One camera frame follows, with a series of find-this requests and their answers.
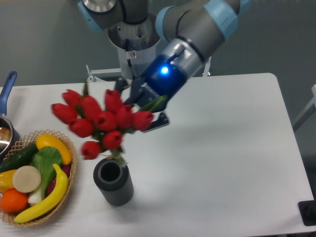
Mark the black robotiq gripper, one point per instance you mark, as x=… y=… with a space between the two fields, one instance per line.
x=163 y=77

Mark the red tulip bouquet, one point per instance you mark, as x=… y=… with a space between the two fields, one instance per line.
x=85 y=118

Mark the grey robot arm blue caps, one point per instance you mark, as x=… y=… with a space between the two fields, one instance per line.
x=225 y=13

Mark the dark grey ribbed vase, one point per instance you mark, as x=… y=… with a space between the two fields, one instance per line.
x=113 y=181

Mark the red purple vegetable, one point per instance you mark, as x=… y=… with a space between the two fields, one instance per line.
x=51 y=186

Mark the green bok choy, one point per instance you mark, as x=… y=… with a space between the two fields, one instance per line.
x=43 y=161

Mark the woven wicker basket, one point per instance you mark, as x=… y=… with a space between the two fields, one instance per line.
x=25 y=141

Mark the yellow banana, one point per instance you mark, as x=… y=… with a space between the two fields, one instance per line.
x=49 y=202

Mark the green cucumber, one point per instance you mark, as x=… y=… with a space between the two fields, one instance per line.
x=20 y=158

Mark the beige round slice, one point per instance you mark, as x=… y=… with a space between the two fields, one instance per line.
x=26 y=179

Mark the yellow pepper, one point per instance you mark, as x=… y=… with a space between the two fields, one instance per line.
x=6 y=180

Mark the orange fruit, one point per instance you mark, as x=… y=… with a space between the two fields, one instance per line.
x=13 y=201

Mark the white furniture leg right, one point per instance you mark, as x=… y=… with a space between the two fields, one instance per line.
x=306 y=112

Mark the black device at table edge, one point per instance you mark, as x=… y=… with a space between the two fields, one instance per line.
x=308 y=212

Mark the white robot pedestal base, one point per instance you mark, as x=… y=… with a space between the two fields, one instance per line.
x=140 y=37

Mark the blue handled saucepan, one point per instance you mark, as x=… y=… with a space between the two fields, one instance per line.
x=8 y=134

